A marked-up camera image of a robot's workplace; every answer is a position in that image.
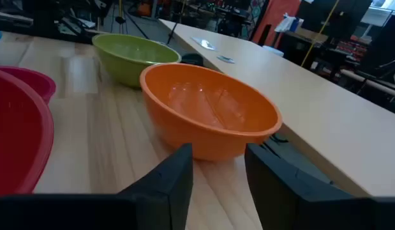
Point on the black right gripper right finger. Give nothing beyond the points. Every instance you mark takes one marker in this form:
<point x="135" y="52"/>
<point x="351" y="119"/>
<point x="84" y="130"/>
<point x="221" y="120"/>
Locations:
<point x="286" y="198"/>

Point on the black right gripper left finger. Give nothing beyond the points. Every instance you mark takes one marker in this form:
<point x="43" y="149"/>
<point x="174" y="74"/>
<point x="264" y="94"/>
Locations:
<point x="159" y="195"/>

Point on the large red plastic bowl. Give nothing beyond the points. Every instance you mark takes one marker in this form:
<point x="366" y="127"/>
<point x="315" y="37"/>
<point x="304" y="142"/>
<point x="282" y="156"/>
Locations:
<point x="15" y="134"/>

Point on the orange plastic bowl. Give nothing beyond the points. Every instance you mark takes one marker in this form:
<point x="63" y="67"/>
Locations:
<point x="184" y="127"/>

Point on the long pale side table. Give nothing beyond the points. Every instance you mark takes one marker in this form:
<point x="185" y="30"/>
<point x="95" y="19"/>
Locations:
<point x="312" y="105"/>

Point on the green plastic bowl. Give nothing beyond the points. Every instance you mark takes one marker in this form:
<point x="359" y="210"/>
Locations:
<point x="127" y="64"/>

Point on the black round table clamp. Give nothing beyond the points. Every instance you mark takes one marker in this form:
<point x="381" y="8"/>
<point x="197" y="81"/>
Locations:
<point x="192" y="59"/>

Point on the white round container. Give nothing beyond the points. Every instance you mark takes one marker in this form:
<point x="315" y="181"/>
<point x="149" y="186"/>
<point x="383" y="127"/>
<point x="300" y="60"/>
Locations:
<point x="273" y="50"/>

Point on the small printed sticker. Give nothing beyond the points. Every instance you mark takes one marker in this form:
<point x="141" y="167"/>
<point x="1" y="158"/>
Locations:
<point x="226" y="59"/>

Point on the clear plastic sheet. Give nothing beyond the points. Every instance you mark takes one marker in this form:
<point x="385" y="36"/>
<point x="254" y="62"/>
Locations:
<point x="204" y="43"/>

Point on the small pink-red plastic bowl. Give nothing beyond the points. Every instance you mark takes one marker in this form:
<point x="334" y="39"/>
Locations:
<point x="37" y="83"/>

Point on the brown cardboard box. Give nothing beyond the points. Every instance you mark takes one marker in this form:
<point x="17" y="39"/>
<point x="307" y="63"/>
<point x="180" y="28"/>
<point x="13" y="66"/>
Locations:
<point x="312" y="34"/>

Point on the blue box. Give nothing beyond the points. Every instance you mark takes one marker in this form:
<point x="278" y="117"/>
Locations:
<point x="296" y="25"/>

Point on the white plastic bag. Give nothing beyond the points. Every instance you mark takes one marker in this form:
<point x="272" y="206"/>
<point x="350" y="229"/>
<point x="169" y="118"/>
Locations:
<point x="285" y="23"/>

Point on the black tripod stand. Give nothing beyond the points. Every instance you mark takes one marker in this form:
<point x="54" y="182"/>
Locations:
<point x="133" y="19"/>

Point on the red fabric curtain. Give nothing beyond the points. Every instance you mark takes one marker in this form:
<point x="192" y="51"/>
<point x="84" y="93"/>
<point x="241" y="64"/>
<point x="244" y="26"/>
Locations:
<point x="275" y="16"/>

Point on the black monitor screen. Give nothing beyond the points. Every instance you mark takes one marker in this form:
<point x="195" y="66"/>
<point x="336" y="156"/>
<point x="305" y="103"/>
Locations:
<point x="337" y="16"/>

